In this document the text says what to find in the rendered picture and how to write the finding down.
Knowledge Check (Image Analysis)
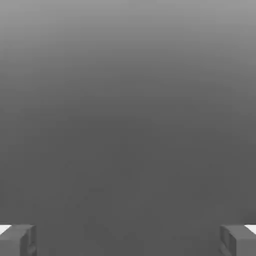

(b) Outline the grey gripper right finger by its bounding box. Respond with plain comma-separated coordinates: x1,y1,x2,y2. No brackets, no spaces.
219,224,256,256

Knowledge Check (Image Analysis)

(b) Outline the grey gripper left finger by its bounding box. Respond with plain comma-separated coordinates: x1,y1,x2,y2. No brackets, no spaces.
0,224,38,256

